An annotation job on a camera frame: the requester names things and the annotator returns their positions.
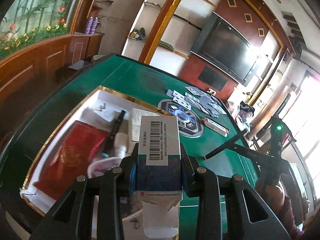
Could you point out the black wall panel under television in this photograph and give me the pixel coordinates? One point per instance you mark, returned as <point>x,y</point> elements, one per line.
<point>213,78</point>

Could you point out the red foil packet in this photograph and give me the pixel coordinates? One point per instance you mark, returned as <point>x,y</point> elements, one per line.
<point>77,151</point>

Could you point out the round mahjong table control panel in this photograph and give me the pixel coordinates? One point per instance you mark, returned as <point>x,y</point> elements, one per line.
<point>189,124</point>

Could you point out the blue white barcode medicine box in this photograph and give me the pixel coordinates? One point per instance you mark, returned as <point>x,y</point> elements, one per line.
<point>159,176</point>

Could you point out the clear cartoon plastic case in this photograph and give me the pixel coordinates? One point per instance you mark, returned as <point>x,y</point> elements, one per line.
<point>100,167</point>

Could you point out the wall-mounted black television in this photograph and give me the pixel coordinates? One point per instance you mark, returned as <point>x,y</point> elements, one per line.
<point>220,44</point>

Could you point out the pile of clothes on cabinet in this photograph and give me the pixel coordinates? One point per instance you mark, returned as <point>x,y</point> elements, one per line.
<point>244,115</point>

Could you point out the black stick with red tip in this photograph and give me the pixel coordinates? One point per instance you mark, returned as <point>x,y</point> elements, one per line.
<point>109,142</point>

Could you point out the white gold-rimmed storage box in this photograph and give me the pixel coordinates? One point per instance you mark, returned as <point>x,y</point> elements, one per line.
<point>84,112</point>

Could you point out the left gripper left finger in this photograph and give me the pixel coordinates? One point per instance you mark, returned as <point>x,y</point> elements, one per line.
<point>71,216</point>

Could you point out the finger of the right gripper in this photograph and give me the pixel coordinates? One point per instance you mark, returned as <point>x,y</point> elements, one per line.
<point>225,145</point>

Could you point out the right purple spray bottle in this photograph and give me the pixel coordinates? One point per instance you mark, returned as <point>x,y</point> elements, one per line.
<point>94,25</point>

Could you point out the purple spray bottle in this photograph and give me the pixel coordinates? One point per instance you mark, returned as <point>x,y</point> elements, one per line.
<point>94,25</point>
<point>88,25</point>

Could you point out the left purple spray bottle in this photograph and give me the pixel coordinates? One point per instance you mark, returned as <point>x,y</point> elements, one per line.
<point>88,25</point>

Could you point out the dark items on shelf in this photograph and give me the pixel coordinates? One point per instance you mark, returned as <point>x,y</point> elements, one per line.
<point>138,34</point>

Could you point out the white printed medicine box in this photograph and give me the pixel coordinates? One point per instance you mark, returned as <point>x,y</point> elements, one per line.
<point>136,123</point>

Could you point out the person's right hand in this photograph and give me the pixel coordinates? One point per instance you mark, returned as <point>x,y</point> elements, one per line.
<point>273,195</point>

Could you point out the white power adapter plug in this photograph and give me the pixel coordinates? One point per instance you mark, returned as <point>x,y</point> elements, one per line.
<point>104,112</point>

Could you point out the floral garden wall mural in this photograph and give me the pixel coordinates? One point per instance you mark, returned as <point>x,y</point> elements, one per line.
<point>31,21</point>

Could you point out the long white blue medicine box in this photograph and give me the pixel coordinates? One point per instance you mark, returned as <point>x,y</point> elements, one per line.
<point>214,126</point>

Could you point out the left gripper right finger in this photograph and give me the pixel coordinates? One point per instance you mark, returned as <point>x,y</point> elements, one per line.
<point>228,208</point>

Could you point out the scattered playing cards pile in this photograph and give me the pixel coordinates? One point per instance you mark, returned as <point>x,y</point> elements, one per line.
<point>195,98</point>

